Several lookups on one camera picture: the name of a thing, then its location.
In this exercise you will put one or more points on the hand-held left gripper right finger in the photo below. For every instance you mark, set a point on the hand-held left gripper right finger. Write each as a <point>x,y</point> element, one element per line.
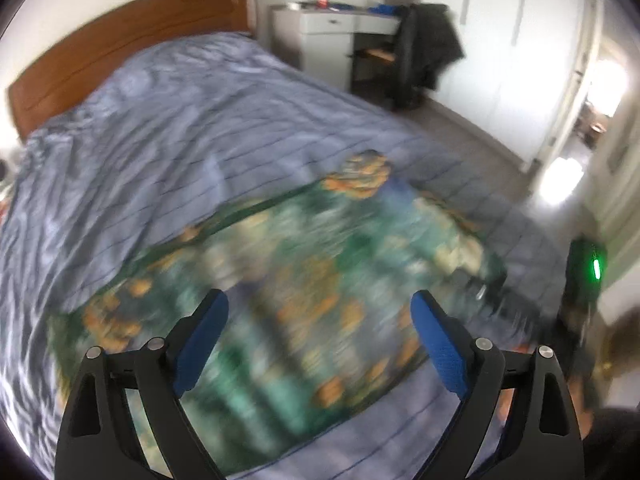
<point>442,345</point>

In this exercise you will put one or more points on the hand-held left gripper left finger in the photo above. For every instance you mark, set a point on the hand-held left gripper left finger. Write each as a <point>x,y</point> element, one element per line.
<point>202,340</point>

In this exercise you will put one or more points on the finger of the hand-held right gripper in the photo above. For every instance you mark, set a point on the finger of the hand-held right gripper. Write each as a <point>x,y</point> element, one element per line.
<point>505,302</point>

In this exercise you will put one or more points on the green printed padded jacket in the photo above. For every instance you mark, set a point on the green printed padded jacket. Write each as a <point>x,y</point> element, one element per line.
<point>300,270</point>

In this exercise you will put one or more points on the person's dark clothing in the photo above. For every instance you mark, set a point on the person's dark clothing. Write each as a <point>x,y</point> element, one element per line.
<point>615,440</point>

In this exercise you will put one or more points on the bed with blue striped sheet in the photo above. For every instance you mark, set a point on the bed with blue striped sheet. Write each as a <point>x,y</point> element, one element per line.
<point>175,125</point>

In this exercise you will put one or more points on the white wardrobe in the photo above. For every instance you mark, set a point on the white wardrobe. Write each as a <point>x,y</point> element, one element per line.
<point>500,60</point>

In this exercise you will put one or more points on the dark jacket on chair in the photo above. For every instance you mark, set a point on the dark jacket on chair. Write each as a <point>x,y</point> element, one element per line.
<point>430,45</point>

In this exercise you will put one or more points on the blue item on desk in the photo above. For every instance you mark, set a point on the blue item on desk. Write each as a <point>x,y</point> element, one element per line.
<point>386,9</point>

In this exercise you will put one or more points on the white desk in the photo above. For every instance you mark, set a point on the white desk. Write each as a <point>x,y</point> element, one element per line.
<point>320,45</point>

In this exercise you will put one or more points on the wooden headboard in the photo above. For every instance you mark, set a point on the wooden headboard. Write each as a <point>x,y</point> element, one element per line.
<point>125,30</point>

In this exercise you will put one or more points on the white door frame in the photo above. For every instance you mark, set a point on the white door frame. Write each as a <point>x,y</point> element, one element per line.
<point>565,110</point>

